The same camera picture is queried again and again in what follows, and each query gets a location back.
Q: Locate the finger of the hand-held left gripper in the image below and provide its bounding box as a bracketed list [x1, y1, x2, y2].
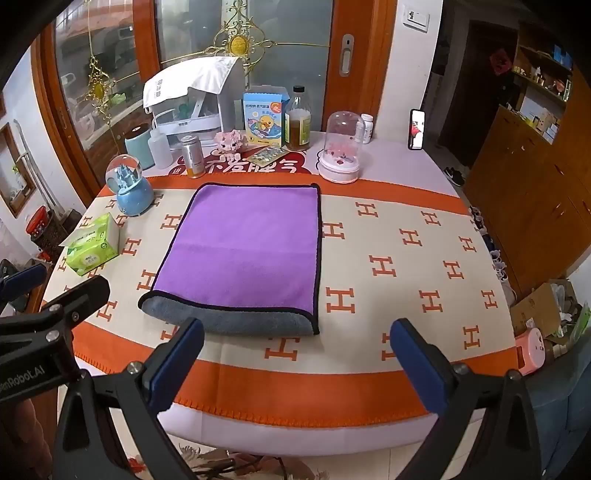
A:
[0, 263, 49, 306]
[41, 275, 112, 325]

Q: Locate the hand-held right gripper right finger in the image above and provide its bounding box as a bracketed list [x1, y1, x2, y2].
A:
[390, 318, 542, 480]

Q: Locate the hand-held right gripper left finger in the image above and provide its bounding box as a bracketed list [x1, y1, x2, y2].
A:
[53, 318, 205, 480]

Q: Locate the purple and grey towel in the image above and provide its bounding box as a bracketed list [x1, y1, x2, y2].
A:
[137, 183, 322, 336]

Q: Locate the green tissue pack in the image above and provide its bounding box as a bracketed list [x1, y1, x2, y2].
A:
[65, 213, 122, 277]

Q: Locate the blue castle snow globe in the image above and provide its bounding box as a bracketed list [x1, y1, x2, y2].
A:
[105, 153, 154, 217]

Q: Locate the pink plastic appliance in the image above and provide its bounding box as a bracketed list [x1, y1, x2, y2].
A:
[515, 328, 546, 377]

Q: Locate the cardboard box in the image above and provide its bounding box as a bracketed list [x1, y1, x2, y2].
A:
[509, 278, 583, 339]

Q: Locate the orange and cream patterned blanket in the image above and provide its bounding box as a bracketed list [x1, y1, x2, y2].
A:
[41, 173, 520, 418]

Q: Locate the row of shoes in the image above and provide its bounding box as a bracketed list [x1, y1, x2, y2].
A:
[468, 205, 516, 306]

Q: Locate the blue upholstered seat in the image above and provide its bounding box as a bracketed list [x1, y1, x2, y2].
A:
[526, 357, 591, 464]

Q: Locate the light blue cylinder container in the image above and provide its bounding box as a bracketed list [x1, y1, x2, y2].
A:
[124, 124, 155, 171]

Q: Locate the white squeeze bottle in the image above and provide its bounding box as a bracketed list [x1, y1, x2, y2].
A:
[148, 128, 174, 169]

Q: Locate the metal can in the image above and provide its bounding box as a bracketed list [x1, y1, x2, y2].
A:
[180, 135, 205, 179]

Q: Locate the golden door ornament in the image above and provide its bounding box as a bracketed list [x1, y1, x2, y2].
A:
[87, 54, 116, 101]
[203, 0, 278, 58]

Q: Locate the wooden cabinet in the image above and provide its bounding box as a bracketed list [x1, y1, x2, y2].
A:
[464, 104, 591, 298]

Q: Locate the pink block pig toy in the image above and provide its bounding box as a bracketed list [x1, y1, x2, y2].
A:
[215, 130, 250, 153]

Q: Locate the red printed mat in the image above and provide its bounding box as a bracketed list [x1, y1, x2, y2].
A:
[168, 147, 320, 179]

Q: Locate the pink dome music box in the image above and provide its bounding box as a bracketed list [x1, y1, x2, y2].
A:
[316, 111, 365, 184]

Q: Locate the blister pack card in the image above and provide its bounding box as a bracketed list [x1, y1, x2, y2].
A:
[247, 147, 290, 168]

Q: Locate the smartphone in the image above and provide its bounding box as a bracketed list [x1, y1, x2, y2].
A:
[408, 109, 426, 151]

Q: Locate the white countertop cabinet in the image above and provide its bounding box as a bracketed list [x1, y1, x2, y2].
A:
[142, 56, 245, 149]

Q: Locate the white cloth cover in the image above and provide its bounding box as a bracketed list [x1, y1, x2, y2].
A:
[142, 56, 241, 114]

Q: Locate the blue duck print box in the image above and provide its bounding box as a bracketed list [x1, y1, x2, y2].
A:
[242, 86, 291, 149]

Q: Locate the amber bottle with black cap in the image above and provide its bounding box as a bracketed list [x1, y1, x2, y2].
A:
[285, 86, 313, 151]

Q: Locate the wooden shelf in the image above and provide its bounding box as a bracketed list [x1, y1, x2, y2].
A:
[510, 18, 579, 145]

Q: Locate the red door decoration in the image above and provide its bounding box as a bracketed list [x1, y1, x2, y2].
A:
[489, 48, 511, 77]

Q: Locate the black cable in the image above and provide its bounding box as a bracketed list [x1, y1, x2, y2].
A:
[184, 455, 289, 477]

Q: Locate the silver door handle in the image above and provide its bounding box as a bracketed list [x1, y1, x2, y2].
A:
[339, 33, 355, 77]

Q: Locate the white light switch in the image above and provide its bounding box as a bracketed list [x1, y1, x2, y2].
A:
[402, 4, 431, 32]

